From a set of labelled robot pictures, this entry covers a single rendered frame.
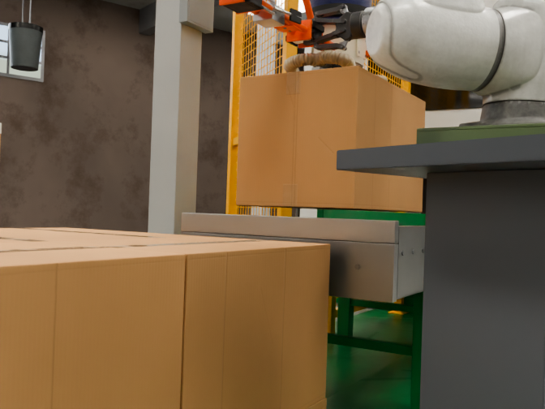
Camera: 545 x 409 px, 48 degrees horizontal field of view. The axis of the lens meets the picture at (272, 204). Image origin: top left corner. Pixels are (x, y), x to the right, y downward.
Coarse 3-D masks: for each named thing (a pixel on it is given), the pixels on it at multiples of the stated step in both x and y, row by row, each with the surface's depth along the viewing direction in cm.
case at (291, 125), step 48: (240, 96) 192; (288, 96) 183; (336, 96) 175; (384, 96) 188; (240, 144) 191; (288, 144) 182; (336, 144) 174; (384, 144) 189; (240, 192) 191; (288, 192) 182; (336, 192) 174; (384, 192) 190
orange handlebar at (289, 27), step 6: (270, 6) 163; (252, 12) 165; (258, 12) 166; (288, 18) 172; (288, 24) 181; (294, 24) 176; (300, 24) 178; (282, 30) 179; (288, 30) 179; (294, 30) 179; (300, 30) 180; (306, 30) 182; (324, 42) 193; (330, 42) 196; (366, 54) 208
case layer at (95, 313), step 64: (0, 256) 90; (64, 256) 94; (128, 256) 98; (192, 256) 111; (256, 256) 129; (320, 256) 156; (0, 320) 77; (64, 320) 86; (128, 320) 97; (192, 320) 111; (256, 320) 130; (320, 320) 157; (0, 384) 78; (64, 384) 86; (128, 384) 97; (192, 384) 112; (256, 384) 131; (320, 384) 157
